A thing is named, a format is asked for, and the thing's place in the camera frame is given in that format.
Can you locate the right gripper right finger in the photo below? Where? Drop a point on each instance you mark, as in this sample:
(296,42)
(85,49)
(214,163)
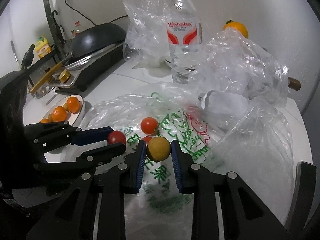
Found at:
(224,205)

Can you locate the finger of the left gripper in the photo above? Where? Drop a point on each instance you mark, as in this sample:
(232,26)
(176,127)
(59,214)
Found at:
(104,158)
(45,137)

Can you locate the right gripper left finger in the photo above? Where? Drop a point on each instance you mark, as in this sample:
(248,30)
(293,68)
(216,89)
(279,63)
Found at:
(93,206)

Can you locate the cherry tomato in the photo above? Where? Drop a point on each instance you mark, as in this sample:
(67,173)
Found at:
(146,139)
(115,137)
(149,125)

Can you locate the green longan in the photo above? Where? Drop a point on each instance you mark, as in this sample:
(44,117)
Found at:
(65,106)

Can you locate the small orange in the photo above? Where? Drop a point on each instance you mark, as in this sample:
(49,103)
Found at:
(73,104)

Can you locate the yellow longan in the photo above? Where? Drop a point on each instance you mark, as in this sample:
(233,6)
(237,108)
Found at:
(158,149)

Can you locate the white plate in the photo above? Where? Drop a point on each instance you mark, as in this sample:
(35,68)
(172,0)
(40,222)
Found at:
(72,119)

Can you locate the brass stove knob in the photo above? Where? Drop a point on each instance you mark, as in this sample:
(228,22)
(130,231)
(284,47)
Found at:
(64,76)

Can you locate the yellow oil bottle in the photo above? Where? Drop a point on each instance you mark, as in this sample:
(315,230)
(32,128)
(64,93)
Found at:
(42,47)

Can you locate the printed plastic bag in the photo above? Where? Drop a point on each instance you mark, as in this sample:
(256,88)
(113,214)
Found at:
(223,125)

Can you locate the small red cap bottle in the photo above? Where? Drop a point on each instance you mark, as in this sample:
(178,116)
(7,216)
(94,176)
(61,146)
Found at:
(78,29)

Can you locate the black wok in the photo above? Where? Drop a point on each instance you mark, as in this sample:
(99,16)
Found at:
(96,38)

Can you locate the white bowl under bag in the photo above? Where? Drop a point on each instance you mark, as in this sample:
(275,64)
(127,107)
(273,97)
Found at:
(169,63)

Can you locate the clear plastic bag on bowl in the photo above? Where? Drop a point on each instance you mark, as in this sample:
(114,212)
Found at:
(146,42)

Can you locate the clear water bottle red label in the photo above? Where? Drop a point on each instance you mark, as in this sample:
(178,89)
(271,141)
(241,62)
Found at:
(184,34)

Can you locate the orange behind bottle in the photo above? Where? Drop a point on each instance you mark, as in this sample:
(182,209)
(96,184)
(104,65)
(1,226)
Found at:
(237,26)

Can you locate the yellow handled utensil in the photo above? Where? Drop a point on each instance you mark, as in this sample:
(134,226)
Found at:
(49,74)

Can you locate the brown wooden handle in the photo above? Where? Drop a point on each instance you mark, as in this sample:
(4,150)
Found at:
(294,84)

